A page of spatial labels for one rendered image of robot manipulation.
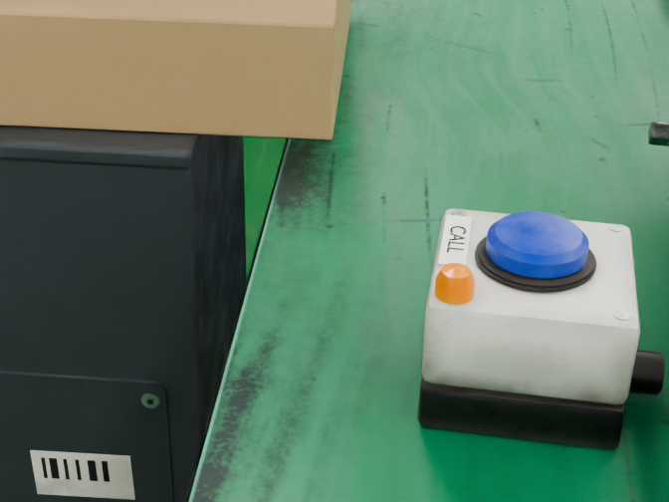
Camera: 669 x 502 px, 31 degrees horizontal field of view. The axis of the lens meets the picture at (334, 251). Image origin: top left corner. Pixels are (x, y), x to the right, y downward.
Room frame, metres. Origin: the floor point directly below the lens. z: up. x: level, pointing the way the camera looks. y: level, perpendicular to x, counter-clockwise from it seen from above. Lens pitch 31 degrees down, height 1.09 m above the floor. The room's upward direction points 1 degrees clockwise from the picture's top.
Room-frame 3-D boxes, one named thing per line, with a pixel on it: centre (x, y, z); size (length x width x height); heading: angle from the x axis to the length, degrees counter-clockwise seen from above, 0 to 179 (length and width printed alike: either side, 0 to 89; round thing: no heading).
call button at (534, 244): (0.41, -0.08, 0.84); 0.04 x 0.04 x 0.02
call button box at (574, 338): (0.40, -0.09, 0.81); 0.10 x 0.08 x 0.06; 81
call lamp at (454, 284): (0.38, -0.05, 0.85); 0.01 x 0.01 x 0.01
